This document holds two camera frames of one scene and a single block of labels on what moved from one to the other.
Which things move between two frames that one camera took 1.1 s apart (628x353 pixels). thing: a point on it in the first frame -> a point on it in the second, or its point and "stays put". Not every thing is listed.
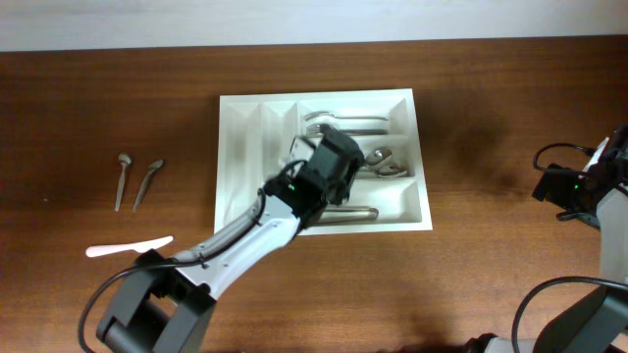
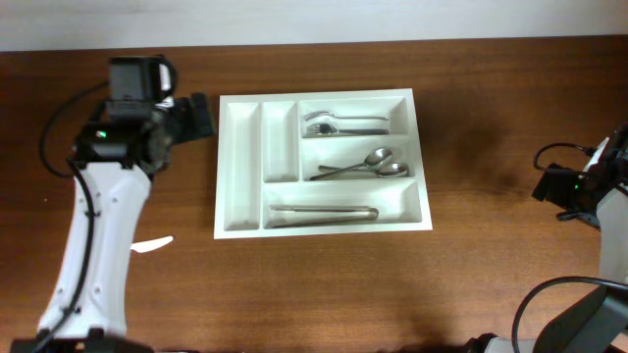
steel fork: [326, 114] stays put
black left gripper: [343, 196] -> [189, 108]
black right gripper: [556, 191] stays put
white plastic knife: [128, 246] stays put
